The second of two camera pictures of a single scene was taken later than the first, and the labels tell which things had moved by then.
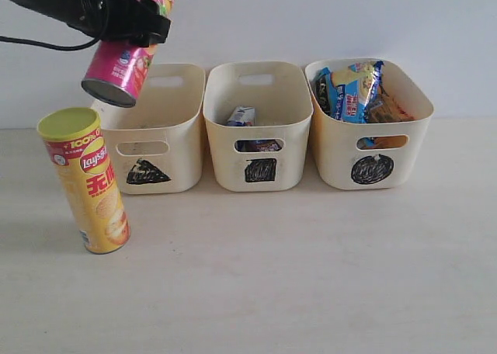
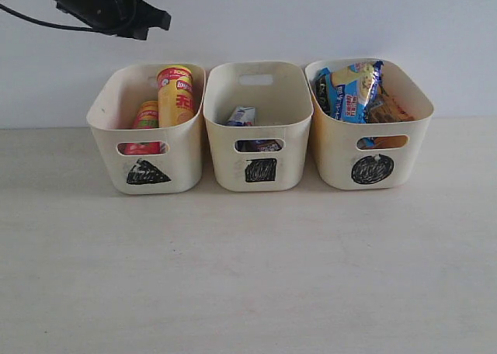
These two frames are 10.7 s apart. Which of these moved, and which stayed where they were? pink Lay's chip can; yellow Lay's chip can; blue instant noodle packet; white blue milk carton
Moved: pink Lay's chip can; yellow Lay's chip can
Stayed: white blue milk carton; blue instant noodle packet
